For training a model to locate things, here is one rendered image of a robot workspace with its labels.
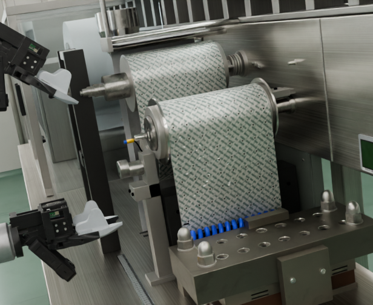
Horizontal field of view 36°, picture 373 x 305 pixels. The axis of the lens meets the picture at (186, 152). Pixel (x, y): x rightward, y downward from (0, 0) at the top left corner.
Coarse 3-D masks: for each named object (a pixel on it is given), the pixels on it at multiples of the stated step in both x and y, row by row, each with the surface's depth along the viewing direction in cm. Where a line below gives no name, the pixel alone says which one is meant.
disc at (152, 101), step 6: (150, 102) 123; (156, 102) 119; (156, 108) 119; (162, 114) 116; (162, 120) 117; (168, 138) 116; (168, 144) 116; (168, 150) 117; (168, 156) 118; (162, 162) 124; (168, 162) 120
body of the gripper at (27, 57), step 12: (0, 24) 109; (0, 36) 110; (12, 36) 110; (24, 36) 111; (0, 48) 111; (12, 48) 111; (24, 48) 110; (36, 48) 115; (12, 60) 111; (24, 60) 111; (36, 60) 112; (12, 72) 110; (24, 72) 111; (36, 72) 112
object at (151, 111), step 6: (264, 90) 126; (270, 102) 124; (150, 108) 120; (270, 108) 124; (150, 114) 121; (156, 114) 118; (156, 120) 118; (156, 126) 118; (162, 126) 117; (156, 132) 119; (162, 132) 117; (162, 138) 117; (162, 144) 118; (156, 150) 124; (162, 150) 119; (156, 156) 124; (162, 156) 121
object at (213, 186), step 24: (240, 144) 123; (264, 144) 124; (192, 168) 120; (216, 168) 122; (240, 168) 124; (264, 168) 125; (192, 192) 121; (216, 192) 123; (240, 192) 125; (264, 192) 127; (192, 216) 122; (216, 216) 124; (240, 216) 126
